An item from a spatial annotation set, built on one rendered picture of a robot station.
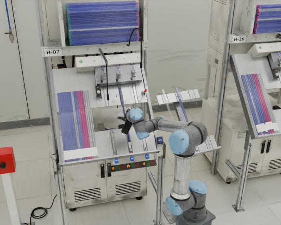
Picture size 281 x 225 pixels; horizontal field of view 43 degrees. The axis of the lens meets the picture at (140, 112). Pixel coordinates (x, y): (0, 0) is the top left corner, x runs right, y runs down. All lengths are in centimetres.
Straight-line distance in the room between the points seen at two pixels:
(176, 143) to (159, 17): 263
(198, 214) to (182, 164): 43
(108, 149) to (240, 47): 148
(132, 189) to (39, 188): 89
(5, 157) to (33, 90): 186
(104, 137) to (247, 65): 133
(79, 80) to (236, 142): 145
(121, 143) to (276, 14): 158
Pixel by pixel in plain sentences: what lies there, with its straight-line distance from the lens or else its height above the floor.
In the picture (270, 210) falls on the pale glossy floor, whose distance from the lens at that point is 331.
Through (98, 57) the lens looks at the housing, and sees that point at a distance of 263.
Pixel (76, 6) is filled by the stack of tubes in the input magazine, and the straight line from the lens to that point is 254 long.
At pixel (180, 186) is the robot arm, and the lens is 198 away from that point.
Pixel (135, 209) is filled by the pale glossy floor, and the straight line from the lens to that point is 312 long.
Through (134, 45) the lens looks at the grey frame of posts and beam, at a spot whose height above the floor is 135.
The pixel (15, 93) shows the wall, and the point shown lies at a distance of 432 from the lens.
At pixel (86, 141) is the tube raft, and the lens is 247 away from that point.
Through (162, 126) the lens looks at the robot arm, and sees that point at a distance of 213.
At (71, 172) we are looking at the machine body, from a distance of 286.
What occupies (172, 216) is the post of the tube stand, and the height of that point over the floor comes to 1.
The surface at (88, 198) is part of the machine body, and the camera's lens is 304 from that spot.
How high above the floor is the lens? 209
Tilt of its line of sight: 27 degrees down
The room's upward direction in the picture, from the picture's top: straight up
